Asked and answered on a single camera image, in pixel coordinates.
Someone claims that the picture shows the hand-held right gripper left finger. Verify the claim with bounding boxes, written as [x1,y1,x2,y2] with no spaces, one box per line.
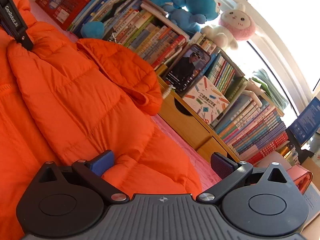
[37,149,130,205]

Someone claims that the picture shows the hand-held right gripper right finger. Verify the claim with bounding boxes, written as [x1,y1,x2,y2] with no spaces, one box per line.
[195,152,288,205]

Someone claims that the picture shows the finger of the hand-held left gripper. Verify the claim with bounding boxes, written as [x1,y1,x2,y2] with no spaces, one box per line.
[15,29,34,51]

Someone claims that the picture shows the orange down jacket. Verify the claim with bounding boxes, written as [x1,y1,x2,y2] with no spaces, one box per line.
[0,0,202,240]

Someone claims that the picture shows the wooden drawer organizer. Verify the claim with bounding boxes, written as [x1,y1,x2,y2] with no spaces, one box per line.
[157,76,241,163]

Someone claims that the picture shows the red plastic crate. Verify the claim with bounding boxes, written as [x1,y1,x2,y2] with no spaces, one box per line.
[35,0,91,31]

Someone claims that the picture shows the white box with pencil print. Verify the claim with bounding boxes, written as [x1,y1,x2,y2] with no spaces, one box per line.
[182,76,230,128]

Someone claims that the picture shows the blue plush ball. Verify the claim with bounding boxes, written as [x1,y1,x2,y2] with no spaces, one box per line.
[80,21,105,40]

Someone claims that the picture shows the pink toy box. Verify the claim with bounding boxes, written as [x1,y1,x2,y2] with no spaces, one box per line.
[287,165,315,196]

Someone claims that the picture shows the row of tall blue books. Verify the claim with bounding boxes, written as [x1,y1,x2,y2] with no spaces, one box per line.
[66,0,137,37]

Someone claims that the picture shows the stack of green folders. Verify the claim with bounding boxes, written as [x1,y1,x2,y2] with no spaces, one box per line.
[251,69,290,112]

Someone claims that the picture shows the row of slim green books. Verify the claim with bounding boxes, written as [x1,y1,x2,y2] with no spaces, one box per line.
[207,51,247,98]

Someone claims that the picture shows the dark blue box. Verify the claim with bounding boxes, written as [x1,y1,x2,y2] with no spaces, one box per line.
[286,97,320,146]

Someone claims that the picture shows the black smartphone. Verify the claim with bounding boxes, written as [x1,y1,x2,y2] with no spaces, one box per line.
[162,44,212,93]

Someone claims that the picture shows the row of small books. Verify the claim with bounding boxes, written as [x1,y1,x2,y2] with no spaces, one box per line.
[195,34,218,56]

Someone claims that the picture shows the row of thick books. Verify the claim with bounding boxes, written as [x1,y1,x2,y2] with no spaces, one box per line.
[102,0,190,71]

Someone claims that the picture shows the flat white booklets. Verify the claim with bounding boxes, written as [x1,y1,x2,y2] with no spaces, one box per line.
[140,1,191,41]

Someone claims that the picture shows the pink and white rabbit plush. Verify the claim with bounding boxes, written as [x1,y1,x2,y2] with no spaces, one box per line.
[201,2,257,51]

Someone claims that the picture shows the small dark blue plush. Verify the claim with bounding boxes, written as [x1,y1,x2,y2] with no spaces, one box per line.
[167,9,208,37]

